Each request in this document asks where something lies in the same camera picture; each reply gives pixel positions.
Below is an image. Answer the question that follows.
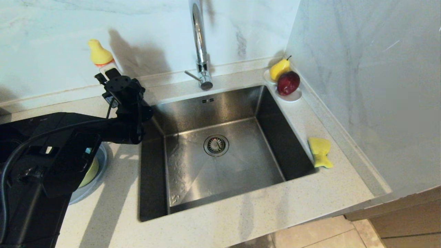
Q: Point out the yellow sponge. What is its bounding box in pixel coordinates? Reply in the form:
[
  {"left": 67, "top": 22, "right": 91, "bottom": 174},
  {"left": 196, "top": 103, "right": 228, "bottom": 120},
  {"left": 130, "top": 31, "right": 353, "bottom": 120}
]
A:
[{"left": 308, "top": 137, "right": 334, "bottom": 168}]

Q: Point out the orange dish soap bottle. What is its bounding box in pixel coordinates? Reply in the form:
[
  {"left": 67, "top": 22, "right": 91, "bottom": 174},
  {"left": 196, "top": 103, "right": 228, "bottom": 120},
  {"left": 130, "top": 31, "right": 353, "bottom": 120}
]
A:
[{"left": 88, "top": 39, "right": 119, "bottom": 77}]

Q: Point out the dark red apple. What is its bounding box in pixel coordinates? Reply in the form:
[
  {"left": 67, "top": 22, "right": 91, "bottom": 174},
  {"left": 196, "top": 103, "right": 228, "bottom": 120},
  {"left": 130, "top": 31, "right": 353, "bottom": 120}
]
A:
[{"left": 277, "top": 71, "right": 300, "bottom": 96}]

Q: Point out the gray plate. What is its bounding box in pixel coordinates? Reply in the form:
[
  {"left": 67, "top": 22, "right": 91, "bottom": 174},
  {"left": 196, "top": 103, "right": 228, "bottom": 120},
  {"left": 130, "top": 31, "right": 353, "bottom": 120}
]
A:
[{"left": 69, "top": 143, "right": 108, "bottom": 205}]

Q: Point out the chrome faucet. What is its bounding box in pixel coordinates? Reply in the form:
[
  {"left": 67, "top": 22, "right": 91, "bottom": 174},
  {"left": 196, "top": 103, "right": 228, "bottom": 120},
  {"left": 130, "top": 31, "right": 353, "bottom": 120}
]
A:
[{"left": 184, "top": 0, "right": 214, "bottom": 91}]

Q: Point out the metal sink drain strainer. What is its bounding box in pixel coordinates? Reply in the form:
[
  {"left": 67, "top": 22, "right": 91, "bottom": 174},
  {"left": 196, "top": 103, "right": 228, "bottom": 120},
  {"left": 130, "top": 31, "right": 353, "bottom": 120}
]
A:
[{"left": 204, "top": 135, "right": 230, "bottom": 157}]

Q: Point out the yellow pear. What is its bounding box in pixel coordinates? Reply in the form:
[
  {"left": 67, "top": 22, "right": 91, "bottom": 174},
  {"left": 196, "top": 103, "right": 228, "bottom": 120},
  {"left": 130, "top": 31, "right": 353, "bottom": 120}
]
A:
[{"left": 269, "top": 56, "right": 291, "bottom": 82}]

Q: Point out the yellow-green bowl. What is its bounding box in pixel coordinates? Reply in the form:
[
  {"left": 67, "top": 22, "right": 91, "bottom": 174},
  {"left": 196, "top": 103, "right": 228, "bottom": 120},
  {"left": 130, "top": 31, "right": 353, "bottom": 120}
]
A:
[{"left": 79, "top": 157, "right": 100, "bottom": 188}]

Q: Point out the stainless steel sink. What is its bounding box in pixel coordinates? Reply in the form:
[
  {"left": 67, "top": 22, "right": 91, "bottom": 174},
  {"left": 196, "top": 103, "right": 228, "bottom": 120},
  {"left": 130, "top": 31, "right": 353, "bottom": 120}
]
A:
[{"left": 139, "top": 85, "right": 316, "bottom": 221}]

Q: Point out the small white fruit dish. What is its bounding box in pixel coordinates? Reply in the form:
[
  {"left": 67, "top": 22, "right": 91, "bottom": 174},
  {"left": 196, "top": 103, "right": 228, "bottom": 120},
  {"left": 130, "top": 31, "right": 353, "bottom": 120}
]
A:
[{"left": 264, "top": 69, "right": 302, "bottom": 103}]

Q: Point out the light wooden cabinet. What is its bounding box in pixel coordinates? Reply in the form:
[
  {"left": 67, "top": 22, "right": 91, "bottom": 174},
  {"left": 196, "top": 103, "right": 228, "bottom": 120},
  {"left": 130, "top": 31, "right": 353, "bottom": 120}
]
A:
[{"left": 345, "top": 186, "right": 441, "bottom": 248}]

